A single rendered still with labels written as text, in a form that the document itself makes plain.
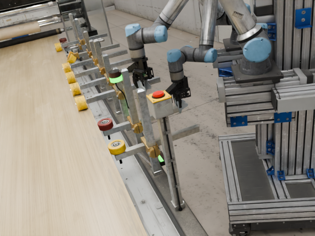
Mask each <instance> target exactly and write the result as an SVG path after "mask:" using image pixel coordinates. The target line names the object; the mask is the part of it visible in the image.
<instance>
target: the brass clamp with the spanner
mask: <svg viewBox="0 0 315 236"><path fill-rule="evenodd" d="M127 120H128V121H129V122H130V125H131V129H132V130H133V132H134V133H141V132H142V131H143V126H142V123H141V121H140V120H139V123H136V124H133V123H132V121H131V117H130V116H127Z"/></svg>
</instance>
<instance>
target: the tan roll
mask: <svg viewBox="0 0 315 236"><path fill-rule="evenodd" d="M60 22H62V20H61V19H59V20H56V21H51V22H46V23H42V24H38V21H33V22H28V23H24V24H19V25H16V26H11V27H7V28H2V29H0V41H2V40H6V39H10V38H14V37H19V36H23V35H27V34H31V33H35V32H40V31H41V29H40V27H44V26H48V25H52V24H56V23H60Z"/></svg>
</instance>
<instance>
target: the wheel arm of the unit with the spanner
mask: <svg viewBox="0 0 315 236"><path fill-rule="evenodd" d="M173 111H174V113H177V112H179V109H178V107H177V106H173ZM150 119H151V121H153V120H156V119H155V118H154V117H153V116H152V115H151V114H150ZM139 120H140V121H141V123H142V120H141V117H139ZM129 128H131V125H130V122H129V121H126V122H123V123H120V124H117V125H114V126H113V128H112V129H110V130H107V131H103V134H104V136H109V135H110V134H113V133H117V132H120V131H123V130H126V129H129Z"/></svg>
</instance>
